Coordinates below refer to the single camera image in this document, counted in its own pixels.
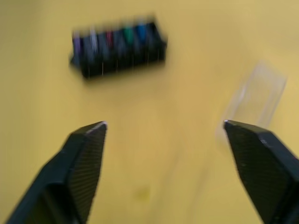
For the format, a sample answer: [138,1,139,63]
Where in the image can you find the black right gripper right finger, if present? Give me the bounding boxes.
[223,119,299,224]

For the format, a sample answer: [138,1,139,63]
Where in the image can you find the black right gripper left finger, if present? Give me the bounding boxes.
[5,121,108,224]

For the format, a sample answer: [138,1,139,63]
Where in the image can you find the clear plastic cover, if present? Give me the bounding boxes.
[217,61,288,145]

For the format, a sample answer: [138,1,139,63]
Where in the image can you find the black fuse box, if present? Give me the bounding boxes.
[69,18,168,80]

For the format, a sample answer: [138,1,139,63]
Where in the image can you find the purple fuse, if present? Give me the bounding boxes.
[72,31,83,56]

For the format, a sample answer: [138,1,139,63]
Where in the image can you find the grey fuse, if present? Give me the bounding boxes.
[88,29,98,56]

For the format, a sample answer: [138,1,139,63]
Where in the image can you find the red fuse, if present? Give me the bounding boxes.
[105,29,114,49]

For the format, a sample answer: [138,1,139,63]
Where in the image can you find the green fuse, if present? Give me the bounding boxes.
[123,26,134,46]

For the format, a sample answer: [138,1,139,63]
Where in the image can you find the blue fuse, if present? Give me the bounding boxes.
[136,22,147,42]

